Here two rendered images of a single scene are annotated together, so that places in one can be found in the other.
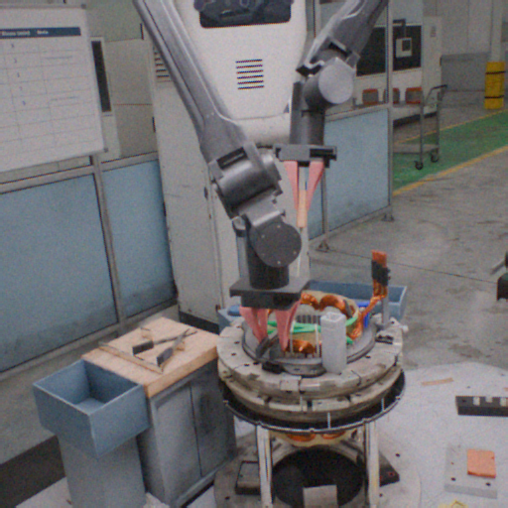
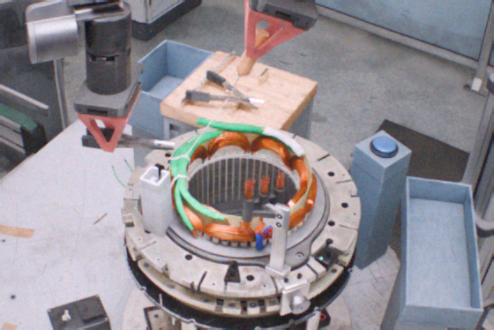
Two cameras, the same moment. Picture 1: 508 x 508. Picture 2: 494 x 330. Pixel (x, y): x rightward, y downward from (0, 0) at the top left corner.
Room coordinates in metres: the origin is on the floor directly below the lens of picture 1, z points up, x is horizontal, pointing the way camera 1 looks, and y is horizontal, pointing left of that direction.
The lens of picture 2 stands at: (0.77, -0.73, 1.74)
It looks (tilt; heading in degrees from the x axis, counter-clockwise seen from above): 41 degrees down; 74
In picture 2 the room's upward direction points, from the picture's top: 3 degrees clockwise
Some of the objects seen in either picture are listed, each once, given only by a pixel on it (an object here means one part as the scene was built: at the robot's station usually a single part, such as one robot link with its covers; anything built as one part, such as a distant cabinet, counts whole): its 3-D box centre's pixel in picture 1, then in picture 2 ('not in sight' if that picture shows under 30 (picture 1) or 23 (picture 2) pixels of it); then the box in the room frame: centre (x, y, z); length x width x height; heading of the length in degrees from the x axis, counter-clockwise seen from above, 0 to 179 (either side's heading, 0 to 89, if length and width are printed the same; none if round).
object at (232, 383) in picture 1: (246, 389); not in sight; (0.85, 0.03, 1.06); 0.09 x 0.04 x 0.01; 52
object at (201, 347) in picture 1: (156, 352); (241, 97); (1.01, 0.20, 1.05); 0.20 x 0.19 x 0.02; 138
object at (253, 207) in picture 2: (379, 272); (264, 203); (0.93, -0.21, 1.21); 0.04 x 0.04 x 0.03; 52
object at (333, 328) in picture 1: (334, 342); (157, 202); (0.83, -0.11, 1.14); 0.03 x 0.03 x 0.09; 52
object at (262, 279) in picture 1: (268, 270); (108, 70); (0.78, -0.02, 1.28); 0.10 x 0.07 x 0.07; 68
